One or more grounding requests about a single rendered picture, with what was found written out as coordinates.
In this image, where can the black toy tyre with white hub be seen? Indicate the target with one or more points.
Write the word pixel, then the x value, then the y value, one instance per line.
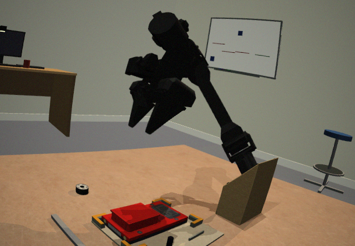
pixel 82 189

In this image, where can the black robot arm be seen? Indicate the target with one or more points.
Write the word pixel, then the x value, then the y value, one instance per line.
pixel 171 34

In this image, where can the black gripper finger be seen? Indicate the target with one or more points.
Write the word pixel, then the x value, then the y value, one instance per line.
pixel 141 106
pixel 165 109

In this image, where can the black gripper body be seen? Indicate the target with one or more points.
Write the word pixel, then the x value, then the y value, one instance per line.
pixel 170 84

